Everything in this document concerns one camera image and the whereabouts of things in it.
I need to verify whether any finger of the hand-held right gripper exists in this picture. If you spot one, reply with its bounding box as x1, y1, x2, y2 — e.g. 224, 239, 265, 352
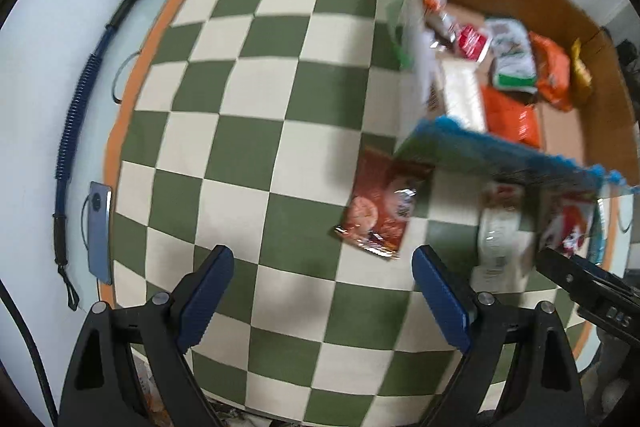
536, 247, 640, 308

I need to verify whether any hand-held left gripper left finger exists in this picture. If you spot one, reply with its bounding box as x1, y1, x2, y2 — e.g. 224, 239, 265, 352
57, 244, 236, 427

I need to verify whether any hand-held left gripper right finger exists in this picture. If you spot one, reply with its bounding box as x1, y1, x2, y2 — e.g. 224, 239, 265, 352
411, 244, 586, 427

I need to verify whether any red-white snack packet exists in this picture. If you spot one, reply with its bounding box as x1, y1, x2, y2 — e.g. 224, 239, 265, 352
542, 194, 598, 258

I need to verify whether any brown red snack packet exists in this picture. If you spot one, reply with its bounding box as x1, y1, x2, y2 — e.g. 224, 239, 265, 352
334, 147, 435, 262

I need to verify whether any cardboard box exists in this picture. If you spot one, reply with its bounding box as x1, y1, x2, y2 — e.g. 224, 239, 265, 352
387, 0, 640, 198

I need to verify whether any orange snack packet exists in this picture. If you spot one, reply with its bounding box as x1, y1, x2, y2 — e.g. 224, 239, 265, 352
527, 32, 573, 112
480, 84, 543, 150

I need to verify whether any yellow panda snack packet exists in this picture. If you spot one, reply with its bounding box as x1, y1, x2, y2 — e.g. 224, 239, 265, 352
570, 38, 593, 90

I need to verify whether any green white snack packet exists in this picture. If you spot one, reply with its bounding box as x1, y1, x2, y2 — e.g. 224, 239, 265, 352
485, 18, 538, 92

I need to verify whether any clear packet with red base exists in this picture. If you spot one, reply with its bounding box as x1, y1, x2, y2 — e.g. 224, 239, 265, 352
417, 0, 493, 64

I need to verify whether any blue stick snack packet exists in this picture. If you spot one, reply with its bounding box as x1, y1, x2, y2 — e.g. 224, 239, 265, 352
587, 194, 618, 265

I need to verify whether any clear packet with red header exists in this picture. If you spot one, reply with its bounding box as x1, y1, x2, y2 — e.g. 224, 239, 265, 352
470, 181, 541, 293

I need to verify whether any blue grey smartphone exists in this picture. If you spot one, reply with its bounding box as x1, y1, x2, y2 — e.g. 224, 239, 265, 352
86, 181, 116, 285

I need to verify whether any green white checkered tablecloth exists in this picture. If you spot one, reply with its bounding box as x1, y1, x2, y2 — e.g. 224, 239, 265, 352
102, 0, 618, 427

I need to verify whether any blue spring exercise bar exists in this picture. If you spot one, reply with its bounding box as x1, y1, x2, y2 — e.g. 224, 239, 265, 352
52, 0, 138, 313

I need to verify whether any black cable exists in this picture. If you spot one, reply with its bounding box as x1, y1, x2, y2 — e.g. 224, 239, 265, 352
0, 279, 56, 427

